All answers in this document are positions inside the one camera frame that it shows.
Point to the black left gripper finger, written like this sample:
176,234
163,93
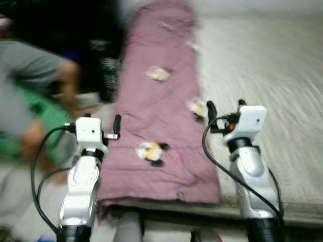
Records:
117,124

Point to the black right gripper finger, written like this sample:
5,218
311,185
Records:
211,111
242,103

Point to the white quilted mattress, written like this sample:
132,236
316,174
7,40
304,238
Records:
287,101

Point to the mauve cartoon print blanket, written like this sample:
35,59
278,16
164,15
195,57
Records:
166,126

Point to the black white patterned bag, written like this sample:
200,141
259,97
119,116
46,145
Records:
106,65

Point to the green plastic bag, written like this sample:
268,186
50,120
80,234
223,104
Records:
43,108

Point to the robot left leg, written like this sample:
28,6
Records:
127,229

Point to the robot leg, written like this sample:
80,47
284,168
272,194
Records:
204,237
127,229

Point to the dark bed base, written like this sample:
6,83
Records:
166,218

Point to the person in grey shorts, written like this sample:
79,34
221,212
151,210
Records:
30,65

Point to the robot right leg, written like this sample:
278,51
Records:
204,237

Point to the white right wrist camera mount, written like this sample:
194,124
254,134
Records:
250,118

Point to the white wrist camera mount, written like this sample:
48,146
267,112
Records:
90,130
250,118

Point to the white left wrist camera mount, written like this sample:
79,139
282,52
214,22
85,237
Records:
90,130

